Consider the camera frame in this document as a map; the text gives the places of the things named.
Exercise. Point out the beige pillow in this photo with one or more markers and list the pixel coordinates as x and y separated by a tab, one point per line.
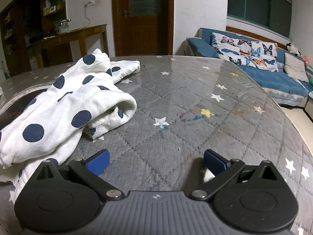
294	66

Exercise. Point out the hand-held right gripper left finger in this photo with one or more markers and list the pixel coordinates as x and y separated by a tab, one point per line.
97	163

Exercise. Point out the butterfly print pillow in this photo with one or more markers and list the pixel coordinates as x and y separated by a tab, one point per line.
244	51

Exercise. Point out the white navy polka dot garment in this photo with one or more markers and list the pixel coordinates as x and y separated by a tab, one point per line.
73	102

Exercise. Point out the grey star quilted tablecloth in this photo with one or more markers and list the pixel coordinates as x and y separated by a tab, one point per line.
185	90

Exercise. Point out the blue sofa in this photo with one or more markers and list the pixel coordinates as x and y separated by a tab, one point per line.
269	78

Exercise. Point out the dark wooden shelf cabinet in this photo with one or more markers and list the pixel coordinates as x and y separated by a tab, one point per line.
31	17

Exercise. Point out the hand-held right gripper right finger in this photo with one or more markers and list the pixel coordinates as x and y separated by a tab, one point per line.
215	162

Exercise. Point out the wooden side table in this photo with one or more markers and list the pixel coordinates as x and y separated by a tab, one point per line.
73	33

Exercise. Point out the green framed window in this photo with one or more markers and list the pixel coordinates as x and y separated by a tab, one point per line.
256	2

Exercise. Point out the round black induction cooker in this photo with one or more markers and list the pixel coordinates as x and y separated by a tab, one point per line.
17	107

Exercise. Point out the black white plush toy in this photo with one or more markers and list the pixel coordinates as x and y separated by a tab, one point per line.
292	49

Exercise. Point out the glass jar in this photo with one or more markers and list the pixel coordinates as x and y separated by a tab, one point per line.
63	27

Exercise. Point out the white wall socket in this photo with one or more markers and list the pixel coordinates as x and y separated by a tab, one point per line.
89	3

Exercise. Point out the brown wooden door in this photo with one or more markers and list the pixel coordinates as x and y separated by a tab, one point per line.
144	29

